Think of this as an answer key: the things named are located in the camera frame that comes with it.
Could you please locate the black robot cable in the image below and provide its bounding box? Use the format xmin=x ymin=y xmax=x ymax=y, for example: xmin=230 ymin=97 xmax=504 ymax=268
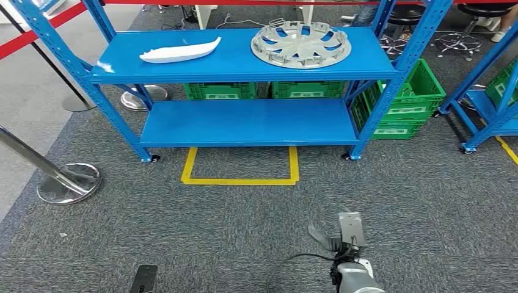
xmin=264 ymin=250 xmax=343 ymax=293

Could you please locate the black round stool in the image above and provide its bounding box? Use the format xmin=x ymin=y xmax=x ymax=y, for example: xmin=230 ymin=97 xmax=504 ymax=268
xmin=435 ymin=3 xmax=503 ymax=62
xmin=380 ymin=4 xmax=427 ymax=56

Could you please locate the chrome stanchion base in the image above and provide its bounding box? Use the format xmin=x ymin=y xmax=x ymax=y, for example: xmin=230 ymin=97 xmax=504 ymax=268
xmin=459 ymin=84 xmax=487 ymax=111

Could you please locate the white floor cable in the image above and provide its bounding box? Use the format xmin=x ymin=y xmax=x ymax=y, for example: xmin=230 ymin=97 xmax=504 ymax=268
xmin=215 ymin=13 xmax=285 ymax=31

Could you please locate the blue metal shelf rack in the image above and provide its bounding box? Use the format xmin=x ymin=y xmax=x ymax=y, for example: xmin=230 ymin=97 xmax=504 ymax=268
xmin=8 ymin=0 xmax=454 ymax=164
xmin=439 ymin=24 xmax=518 ymax=155

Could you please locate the person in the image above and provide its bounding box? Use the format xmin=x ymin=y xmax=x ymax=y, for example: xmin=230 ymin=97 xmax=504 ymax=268
xmin=349 ymin=4 xmax=380 ymax=27
xmin=490 ymin=16 xmax=518 ymax=44

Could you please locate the chrome stanchion with black head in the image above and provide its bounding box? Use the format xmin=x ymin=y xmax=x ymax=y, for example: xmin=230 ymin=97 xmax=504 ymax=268
xmin=120 ymin=84 xmax=169 ymax=112

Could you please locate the green plastic crate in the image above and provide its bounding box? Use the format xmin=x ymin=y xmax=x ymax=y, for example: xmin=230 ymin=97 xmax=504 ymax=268
xmin=349 ymin=95 xmax=426 ymax=141
xmin=270 ymin=81 xmax=347 ymax=100
xmin=360 ymin=58 xmax=447 ymax=122
xmin=485 ymin=60 xmax=518 ymax=109
xmin=184 ymin=82 xmax=258 ymax=101

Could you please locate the black pole stanchion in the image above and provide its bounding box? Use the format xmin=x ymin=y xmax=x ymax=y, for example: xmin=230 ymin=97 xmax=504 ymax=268
xmin=0 ymin=4 xmax=98 ymax=113

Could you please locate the white desk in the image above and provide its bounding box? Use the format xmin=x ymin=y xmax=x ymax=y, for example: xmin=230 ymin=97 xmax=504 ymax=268
xmin=193 ymin=4 xmax=316 ymax=31

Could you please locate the chrome stanchion with round base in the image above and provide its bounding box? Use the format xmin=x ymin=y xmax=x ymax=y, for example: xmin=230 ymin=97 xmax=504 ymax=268
xmin=0 ymin=125 xmax=102 ymax=206

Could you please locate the black power adapter cable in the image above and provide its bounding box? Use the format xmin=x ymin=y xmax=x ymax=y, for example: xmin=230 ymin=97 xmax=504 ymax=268
xmin=161 ymin=5 xmax=200 ymax=32

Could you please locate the white curved plastic trim part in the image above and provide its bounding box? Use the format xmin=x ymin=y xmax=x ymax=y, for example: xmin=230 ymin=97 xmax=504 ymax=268
xmin=139 ymin=37 xmax=222 ymax=64

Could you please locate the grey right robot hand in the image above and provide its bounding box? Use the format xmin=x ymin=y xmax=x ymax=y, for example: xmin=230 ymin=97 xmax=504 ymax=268
xmin=307 ymin=211 xmax=368 ymax=255

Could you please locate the grey plastic wheel cover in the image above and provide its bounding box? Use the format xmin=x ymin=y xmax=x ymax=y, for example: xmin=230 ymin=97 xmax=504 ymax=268
xmin=250 ymin=21 xmax=352 ymax=70

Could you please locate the red barrier belt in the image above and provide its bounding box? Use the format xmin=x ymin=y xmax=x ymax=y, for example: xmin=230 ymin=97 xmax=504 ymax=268
xmin=103 ymin=0 xmax=518 ymax=6
xmin=0 ymin=2 xmax=88 ymax=62

